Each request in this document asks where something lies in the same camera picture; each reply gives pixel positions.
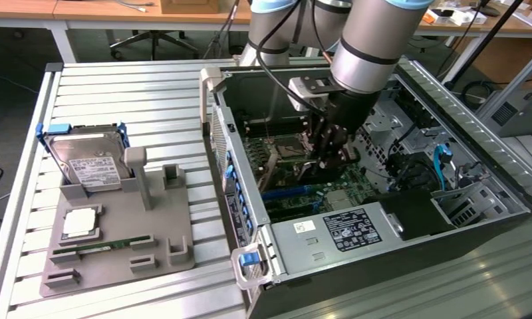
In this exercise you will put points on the silver CPU chip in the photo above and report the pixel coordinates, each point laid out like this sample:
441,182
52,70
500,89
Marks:
80,222

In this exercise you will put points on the hard disk with blue bracket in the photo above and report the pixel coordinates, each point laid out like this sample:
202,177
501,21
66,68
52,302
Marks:
93,159

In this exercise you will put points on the black open PC case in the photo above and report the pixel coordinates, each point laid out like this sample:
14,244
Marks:
381,276

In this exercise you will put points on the white desk device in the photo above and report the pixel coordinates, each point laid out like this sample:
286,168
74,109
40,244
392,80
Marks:
459,16

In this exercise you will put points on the green graphics card black fan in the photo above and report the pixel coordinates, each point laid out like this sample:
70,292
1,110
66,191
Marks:
268,172

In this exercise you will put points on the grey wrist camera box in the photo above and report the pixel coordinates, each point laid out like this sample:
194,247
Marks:
298,96

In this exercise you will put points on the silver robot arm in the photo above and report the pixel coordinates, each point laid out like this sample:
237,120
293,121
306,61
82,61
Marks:
362,63

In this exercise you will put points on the CPU socket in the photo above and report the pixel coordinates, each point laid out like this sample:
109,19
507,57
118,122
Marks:
288,148

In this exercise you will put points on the green motherboard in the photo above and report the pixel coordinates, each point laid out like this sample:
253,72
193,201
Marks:
354,186

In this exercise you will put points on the black office chair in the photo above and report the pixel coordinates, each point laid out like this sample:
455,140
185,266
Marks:
152,40

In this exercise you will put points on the green RAM stick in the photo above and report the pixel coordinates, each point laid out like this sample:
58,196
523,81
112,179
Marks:
101,248

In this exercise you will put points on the grey power supply unit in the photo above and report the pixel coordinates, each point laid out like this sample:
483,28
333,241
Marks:
292,252

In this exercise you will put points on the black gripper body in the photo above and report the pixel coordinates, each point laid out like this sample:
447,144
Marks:
352,109

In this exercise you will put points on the wooden desk white frame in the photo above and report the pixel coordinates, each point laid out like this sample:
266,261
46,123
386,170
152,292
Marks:
93,15
509,31

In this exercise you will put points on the silver chipset heatsink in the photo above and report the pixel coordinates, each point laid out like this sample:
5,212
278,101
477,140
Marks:
337,200

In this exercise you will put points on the black tripod pole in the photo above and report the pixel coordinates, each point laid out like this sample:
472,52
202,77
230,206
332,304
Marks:
481,43

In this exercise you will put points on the blue expansion slot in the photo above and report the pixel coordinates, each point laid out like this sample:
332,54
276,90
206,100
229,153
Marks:
288,192

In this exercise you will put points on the grey computer tower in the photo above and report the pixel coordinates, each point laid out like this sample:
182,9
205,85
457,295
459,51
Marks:
527,116

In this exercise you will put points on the black round desk item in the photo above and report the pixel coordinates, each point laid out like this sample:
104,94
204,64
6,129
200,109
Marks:
489,10

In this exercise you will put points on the grey parts rack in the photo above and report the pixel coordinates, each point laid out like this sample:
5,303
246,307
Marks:
114,212

